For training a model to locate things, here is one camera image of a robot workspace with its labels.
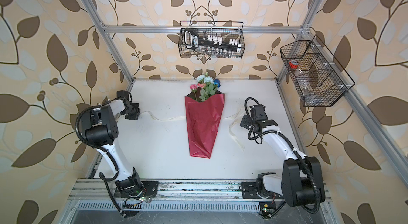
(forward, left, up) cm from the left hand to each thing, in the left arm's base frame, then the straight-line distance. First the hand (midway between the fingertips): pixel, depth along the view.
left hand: (141, 108), depth 102 cm
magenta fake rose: (+17, -33, +1) cm, 37 cm away
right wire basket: (+12, -97, +33) cm, 103 cm away
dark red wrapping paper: (-7, -41, 0) cm, 42 cm away
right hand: (-13, -69, +5) cm, 70 cm away
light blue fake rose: (+16, -44, +2) cm, 47 cm away
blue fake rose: (+22, -48, +4) cm, 53 cm away
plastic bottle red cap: (+1, -93, +28) cm, 97 cm away
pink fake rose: (+21, -37, 0) cm, 43 cm away
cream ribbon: (-9, -59, -2) cm, 59 cm away
